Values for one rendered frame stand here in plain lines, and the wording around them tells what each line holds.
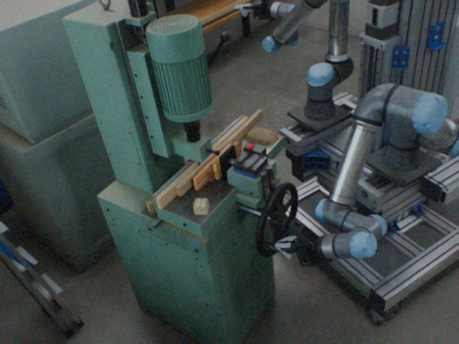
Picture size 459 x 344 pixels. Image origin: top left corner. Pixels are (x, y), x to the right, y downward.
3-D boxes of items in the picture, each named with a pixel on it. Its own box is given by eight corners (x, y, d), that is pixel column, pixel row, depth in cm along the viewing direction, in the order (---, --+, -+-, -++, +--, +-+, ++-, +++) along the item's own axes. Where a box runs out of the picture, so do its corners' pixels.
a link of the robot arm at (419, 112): (432, 119, 177) (393, 78, 133) (472, 130, 169) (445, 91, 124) (419, 148, 178) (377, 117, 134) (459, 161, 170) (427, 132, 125)
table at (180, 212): (224, 248, 156) (221, 236, 153) (157, 218, 171) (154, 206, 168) (305, 153, 193) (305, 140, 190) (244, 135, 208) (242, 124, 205)
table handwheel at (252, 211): (300, 168, 165) (304, 219, 185) (252, 153, 175) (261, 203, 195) (259, 225, 149) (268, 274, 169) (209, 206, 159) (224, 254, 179)
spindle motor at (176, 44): (193, 128, 151) (176, 39, 132) (153, 117, 160) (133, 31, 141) (223, 103, 162) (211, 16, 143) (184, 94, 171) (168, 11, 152)
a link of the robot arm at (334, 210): (356, 73, 138) (307, 221, 150) (391, 82, 132) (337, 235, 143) (371, 78, 148) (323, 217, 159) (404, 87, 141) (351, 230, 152)
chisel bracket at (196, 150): (203, 166, 170) (199, 147, 164) (173, 156, 176) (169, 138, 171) (214, 155, 174) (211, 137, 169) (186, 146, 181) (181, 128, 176)
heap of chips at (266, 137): (271, 147, 189) (270, 140, 186) (242, 139, 195) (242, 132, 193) (281, 136, 194) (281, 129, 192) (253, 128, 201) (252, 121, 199)
